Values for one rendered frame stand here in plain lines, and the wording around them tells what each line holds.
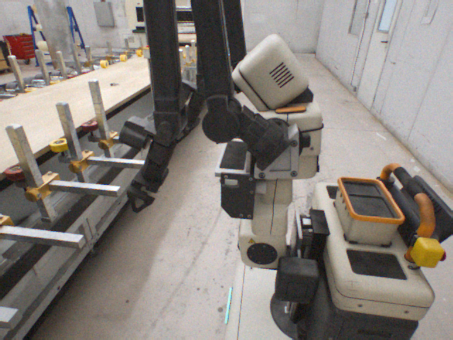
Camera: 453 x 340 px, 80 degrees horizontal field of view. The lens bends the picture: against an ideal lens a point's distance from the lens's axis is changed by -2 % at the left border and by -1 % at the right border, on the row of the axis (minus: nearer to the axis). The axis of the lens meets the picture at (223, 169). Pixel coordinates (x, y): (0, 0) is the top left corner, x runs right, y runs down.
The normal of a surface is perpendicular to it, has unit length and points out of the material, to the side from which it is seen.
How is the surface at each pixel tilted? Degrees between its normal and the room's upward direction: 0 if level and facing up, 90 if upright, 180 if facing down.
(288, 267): 0
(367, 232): 92
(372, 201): 0
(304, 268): 0
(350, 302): 90
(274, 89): 90
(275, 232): 90
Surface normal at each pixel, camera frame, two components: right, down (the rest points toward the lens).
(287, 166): -0.14, 0.50
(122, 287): 0.01, -0.87
